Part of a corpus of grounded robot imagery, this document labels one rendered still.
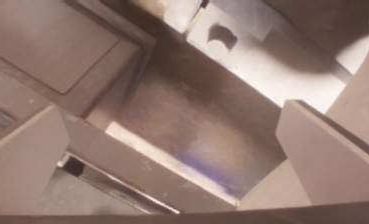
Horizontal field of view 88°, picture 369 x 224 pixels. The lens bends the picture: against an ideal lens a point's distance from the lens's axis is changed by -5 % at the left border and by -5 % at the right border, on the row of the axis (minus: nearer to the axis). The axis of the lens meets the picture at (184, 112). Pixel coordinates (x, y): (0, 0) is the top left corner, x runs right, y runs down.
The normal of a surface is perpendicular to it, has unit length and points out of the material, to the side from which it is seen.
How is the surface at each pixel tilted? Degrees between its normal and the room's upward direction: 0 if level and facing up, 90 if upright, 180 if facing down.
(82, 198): 90
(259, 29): 45
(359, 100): 90
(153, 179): 90
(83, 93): 90
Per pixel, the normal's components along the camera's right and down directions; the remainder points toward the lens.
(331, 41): -0.37, 0.74
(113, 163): 0.42, -0.41
